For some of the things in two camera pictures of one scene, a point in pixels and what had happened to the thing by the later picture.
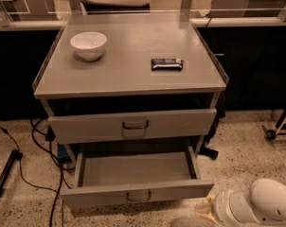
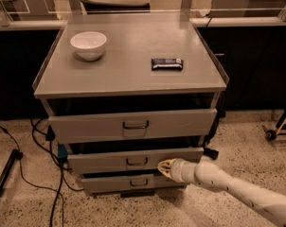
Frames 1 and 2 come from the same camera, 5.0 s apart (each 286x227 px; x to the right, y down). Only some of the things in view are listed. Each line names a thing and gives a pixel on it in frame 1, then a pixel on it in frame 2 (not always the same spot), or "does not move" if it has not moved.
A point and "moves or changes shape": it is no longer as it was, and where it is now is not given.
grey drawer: (136, 175) moves or changes shape
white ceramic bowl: (89, 44) does not move
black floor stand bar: (15, 155) does not move
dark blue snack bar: (167, 64) does not move
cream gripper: (221, 208) → (176, 168)
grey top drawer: (133, 126) does not move
